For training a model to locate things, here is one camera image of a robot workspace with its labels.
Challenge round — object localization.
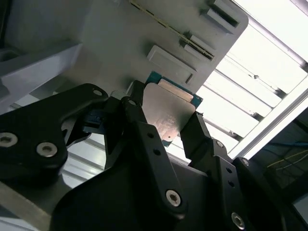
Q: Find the silver CPU green edge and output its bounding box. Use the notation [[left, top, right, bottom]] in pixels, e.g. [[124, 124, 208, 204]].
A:
[[141, 71, 203, 148]]

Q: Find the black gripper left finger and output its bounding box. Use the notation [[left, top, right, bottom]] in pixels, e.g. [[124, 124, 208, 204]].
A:
[[0, 80, 190, 231]]

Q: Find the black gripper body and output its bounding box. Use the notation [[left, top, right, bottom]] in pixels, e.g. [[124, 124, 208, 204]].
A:
[[51, 160, 231, 231]]

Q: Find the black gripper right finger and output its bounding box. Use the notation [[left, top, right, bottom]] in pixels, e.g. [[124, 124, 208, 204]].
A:
[[180, 112, 287, 231]]

